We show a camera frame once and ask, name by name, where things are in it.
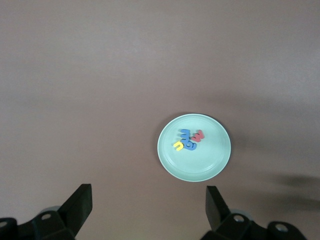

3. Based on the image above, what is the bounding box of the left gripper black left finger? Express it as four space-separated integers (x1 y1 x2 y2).
17 183 93 240

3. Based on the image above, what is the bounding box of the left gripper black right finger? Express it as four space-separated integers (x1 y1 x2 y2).
201 185 267 240

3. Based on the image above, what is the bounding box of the blue lowercase letter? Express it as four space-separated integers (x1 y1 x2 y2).
184 140 198 152

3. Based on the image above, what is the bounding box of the red lowercase letter w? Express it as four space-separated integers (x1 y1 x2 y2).
191 129 206 143

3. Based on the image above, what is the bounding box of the blue letter E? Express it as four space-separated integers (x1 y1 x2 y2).
179 128 192 142

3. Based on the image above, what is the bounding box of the green plate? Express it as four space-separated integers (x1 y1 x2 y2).
157 113 232 183

